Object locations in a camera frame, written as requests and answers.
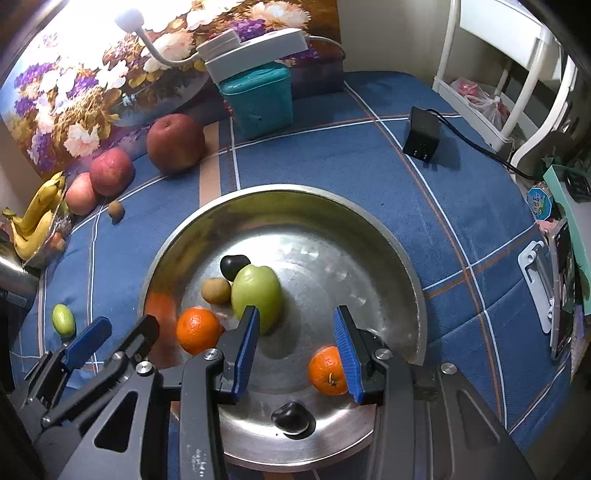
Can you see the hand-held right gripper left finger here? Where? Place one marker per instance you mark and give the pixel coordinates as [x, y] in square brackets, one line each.
[247, 353]

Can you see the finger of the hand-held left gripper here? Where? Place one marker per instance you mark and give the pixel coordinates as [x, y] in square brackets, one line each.
[87, 339]
[138, 339]

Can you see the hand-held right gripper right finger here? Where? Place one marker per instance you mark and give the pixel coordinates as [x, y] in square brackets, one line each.
[346, 357]

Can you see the orange mandarin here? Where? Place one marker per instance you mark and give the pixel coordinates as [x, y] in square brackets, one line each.
[198, 330]
[327, 373]

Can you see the green apple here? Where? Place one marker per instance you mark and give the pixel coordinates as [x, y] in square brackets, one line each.
[256, 295]

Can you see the small brown kiwi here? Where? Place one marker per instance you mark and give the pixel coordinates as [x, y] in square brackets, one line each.
[116, 210]
[216, 290]

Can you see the dark round fruit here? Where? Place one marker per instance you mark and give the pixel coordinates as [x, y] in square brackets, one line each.
[233, 266]
[290, 417]

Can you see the stainless steel bowl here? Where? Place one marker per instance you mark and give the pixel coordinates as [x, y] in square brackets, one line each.
[323, 277]

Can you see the green plum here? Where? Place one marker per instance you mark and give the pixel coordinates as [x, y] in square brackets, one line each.
[63, 318]

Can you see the grey metal pot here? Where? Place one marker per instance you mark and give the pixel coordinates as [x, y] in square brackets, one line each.
[14, 277]

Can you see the bunch of yellow bananas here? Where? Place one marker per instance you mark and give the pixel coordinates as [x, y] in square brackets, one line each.
[34, 221]

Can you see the pink apple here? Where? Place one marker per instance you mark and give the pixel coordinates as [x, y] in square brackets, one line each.
[81, 194]

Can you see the large dark red apple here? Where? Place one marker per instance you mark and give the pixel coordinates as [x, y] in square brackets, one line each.
[175, 143]

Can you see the white tablet stand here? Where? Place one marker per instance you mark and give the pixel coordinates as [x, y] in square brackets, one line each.
[535, 277]

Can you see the black tablet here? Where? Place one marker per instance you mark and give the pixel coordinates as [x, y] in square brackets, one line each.
[565, 286]

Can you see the black power adapter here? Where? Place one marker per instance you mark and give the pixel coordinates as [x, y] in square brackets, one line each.
[421, 134]

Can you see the floral painting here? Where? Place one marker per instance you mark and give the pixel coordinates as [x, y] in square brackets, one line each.
[69, 92]

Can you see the blue round packet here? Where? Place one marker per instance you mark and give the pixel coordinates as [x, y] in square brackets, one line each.
[540, 201]

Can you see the teal plastic container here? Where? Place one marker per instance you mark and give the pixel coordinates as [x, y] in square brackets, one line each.
[256, 99]

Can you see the teal box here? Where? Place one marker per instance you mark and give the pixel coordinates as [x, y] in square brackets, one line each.
[575, 221]

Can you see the small black device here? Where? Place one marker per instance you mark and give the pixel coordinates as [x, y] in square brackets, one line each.
[579, 184]

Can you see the pink plastic bag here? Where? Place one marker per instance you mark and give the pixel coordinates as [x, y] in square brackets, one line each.
[480, 99]

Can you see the white gooseneck desk lamp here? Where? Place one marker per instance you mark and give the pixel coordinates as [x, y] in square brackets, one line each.
[254, 51]

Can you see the white storage rack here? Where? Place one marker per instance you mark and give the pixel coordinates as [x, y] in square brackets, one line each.
[540, 110]

